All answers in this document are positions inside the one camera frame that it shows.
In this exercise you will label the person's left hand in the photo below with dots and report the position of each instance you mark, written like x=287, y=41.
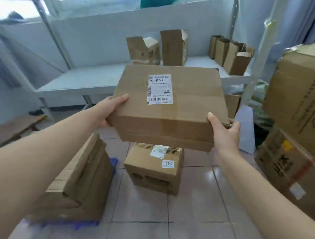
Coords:
x=105, y=110

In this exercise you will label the crushed cardboard box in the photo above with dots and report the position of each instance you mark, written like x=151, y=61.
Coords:
x=81, y=182

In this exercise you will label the small taped cardboard box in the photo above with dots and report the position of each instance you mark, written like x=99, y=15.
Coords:
x=152, y=172

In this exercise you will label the cardboard box with white label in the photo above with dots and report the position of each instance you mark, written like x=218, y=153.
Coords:
x=177, y=115

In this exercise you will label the person's right forearm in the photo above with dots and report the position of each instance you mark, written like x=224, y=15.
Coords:
x=258, y=194

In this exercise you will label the large torn cardboard box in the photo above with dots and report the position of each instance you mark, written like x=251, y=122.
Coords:
x=292, y=91

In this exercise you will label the person's right thumb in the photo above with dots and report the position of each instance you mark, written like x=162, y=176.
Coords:
x=214, y=121

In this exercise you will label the wooden bench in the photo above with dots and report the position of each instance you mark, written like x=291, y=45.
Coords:
x=17, y=126

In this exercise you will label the person's left thumb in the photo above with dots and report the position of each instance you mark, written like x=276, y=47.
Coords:
x=118, y=99

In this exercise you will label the person's left forearm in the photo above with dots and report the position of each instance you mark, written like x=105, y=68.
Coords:
x=44, y=157

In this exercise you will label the large printed cardboard box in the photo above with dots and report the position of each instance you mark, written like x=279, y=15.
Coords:
x=288, y=167

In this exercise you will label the tall open cardboard box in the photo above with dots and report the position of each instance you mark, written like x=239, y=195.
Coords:
x=173, y=48

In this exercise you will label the white metal shelving rack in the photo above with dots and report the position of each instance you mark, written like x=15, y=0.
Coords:
x=81, y=78

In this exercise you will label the white plastic sheet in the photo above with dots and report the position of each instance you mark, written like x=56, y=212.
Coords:
x=246, y=130

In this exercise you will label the person's right hand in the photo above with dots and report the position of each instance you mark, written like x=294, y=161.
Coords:
x=226, y=137

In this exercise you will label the small brown cardboard carton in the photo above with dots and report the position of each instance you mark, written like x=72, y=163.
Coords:
x=213, y=46
x=237, y=61
x=221, y=51

